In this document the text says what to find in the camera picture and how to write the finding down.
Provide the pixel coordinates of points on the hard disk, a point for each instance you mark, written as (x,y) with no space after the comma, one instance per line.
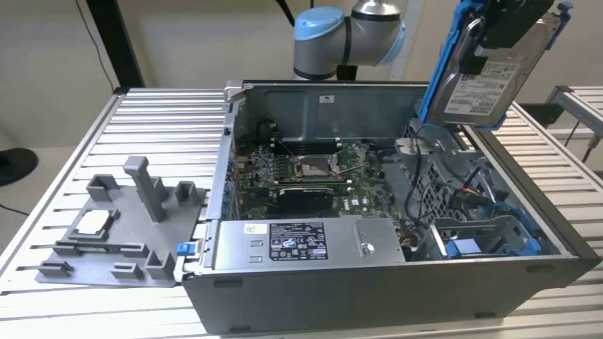
(481,92)

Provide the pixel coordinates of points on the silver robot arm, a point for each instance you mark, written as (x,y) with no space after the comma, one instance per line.
(325,46)

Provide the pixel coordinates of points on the grey metal disk bay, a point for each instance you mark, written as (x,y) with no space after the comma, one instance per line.
(471,220)

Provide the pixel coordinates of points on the black box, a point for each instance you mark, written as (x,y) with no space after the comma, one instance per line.
(542,113)

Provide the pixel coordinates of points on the metal slat side table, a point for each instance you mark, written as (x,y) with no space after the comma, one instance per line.
(585,102)

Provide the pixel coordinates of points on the perforated metal drive cage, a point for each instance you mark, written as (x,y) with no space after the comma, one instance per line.
(438,197)

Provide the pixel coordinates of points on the green motherboard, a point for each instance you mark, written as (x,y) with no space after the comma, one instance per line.
(363,190)

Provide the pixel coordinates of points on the CPU socket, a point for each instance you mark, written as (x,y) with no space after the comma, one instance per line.
(313,167)

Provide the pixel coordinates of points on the blue plastic drive carrier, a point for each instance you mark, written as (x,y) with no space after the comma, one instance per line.
(463,247)

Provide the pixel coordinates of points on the black graphics card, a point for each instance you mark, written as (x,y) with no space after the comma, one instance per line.
(303,199)

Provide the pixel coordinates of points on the silver power supply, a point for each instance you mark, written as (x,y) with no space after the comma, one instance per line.
(226,243)

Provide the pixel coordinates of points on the dark grey PC case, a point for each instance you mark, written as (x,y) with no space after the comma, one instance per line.
(330,300)

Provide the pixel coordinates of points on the blue case latch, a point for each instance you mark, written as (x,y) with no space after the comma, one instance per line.
(183,248)

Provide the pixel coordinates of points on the grey parts rack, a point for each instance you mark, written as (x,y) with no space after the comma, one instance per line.
(137,212)

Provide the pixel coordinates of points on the silver CPU chip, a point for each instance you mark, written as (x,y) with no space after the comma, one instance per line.
(94,221)

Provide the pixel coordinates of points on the green RAM stick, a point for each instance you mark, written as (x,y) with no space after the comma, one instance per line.
(102,248)

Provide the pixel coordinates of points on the black round stand base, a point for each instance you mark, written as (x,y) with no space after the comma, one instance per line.
(16,164)

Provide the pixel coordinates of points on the black upright post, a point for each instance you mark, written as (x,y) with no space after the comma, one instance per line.
(121,46)

